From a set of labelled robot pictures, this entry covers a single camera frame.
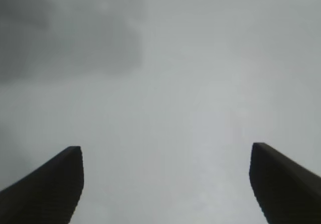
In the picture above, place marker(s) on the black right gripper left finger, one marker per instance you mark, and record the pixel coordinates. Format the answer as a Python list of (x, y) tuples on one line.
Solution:
[(49, 194)]

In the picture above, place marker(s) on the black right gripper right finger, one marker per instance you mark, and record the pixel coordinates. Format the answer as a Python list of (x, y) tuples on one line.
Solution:
[(285, 191)]

